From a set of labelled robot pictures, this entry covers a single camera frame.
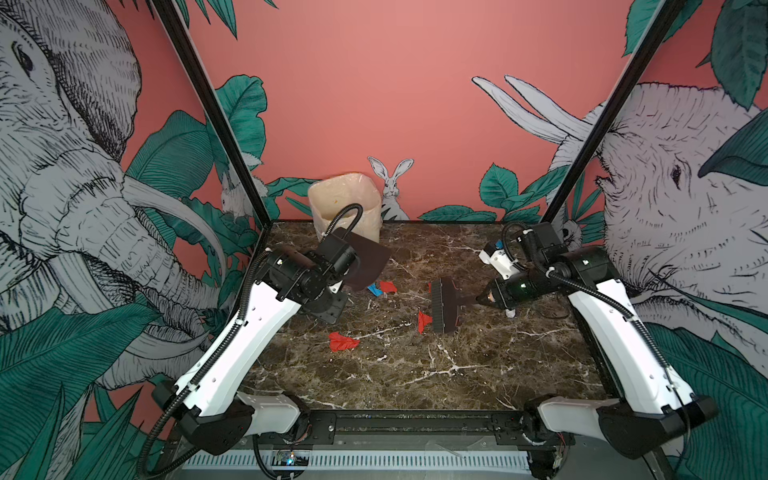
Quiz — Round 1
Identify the black frame post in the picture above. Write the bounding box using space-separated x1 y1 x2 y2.
151 0 272 229
540 0 686 223

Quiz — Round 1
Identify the blue paper scrap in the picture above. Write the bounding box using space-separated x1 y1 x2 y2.
367 284 383 297

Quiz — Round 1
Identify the cream bin with plastic liner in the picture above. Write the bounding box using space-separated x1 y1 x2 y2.
308 173 382 243

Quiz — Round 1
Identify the brown hand brush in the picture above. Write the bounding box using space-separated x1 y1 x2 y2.
431 277 477 335

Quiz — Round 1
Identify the left black frame post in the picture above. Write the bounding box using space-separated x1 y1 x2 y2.
151 0 272 229

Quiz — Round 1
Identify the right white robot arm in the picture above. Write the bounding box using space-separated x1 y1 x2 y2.
478 244 719 459

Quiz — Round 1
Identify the right black frame post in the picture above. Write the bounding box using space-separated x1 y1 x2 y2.
540 0 686 223

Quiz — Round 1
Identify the dark brown dustpan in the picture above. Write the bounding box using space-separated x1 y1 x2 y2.
333 227 392 292

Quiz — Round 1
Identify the red paper scrap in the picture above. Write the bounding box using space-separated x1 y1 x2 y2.
329 332 360 352
378 281 398 293
417 311 433 334

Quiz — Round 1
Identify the black front mounting rail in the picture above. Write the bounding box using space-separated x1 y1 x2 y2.
173 409 655 448

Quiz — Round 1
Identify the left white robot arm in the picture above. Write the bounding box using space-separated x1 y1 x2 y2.
153 228 360 455

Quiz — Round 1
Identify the white slotted cable duct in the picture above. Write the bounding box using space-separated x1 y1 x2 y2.
182 449 532 475

